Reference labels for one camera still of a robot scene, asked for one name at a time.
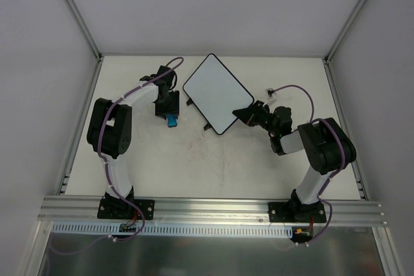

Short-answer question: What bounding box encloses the blue whiteboard eraser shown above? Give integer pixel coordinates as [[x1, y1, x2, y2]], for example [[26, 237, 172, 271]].
[[166, 114, 178, 128]]

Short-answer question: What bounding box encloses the black framed whiteboard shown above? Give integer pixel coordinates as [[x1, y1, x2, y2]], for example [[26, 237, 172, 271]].
[[182, 53, 254, 135]]

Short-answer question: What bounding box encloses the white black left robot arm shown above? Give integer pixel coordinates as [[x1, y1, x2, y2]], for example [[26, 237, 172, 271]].
[[87, 65, 180, 218]]

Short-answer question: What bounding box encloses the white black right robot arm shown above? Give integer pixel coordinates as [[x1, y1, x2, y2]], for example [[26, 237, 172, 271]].
[[233, 101, 356, 224]]

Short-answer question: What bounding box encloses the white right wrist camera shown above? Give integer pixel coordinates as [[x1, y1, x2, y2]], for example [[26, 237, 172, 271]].
[[265, 88, 276, 105]]

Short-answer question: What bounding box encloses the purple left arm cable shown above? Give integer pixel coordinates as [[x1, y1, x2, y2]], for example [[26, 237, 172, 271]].
[[48, 57, 186, 255]]

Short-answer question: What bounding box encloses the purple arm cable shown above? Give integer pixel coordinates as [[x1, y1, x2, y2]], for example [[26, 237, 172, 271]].
[[273, 84, 346, 251], [48, 57, 186, 255]]

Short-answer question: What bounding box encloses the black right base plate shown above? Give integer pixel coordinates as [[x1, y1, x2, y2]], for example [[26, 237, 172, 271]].
[[268, 201, 327, 224]]

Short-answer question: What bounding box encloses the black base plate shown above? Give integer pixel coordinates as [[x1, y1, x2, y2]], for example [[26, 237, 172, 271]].
[[268, 201, 327, 224], [97, 196, 155, 220]]

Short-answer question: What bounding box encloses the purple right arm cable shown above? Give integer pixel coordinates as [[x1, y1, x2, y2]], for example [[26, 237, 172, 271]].
[[273, 84, 346, 251]]

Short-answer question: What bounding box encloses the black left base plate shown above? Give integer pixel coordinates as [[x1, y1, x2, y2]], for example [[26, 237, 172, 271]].
[[97, 196, 155, 220]]

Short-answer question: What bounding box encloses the white slotted cable duct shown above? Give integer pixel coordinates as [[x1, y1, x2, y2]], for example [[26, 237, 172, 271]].
[[51, 221, 293, 239]]

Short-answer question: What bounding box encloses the aluminium frame post left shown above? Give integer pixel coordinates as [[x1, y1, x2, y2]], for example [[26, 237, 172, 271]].
[[64, 0, 102, 61]]

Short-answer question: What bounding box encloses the aluminium frame post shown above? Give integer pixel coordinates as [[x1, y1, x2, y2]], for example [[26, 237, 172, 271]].
[[64, 0, 102, 61], [324, 0, 368, 64]]

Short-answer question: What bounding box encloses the aluminium mounting rail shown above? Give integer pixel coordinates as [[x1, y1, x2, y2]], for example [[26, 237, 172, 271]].
[[38, 195, 388, 227]]

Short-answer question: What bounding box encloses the aluminium frame post right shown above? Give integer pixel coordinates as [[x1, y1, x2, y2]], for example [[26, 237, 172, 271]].
[[324, 0, 368, 64]]

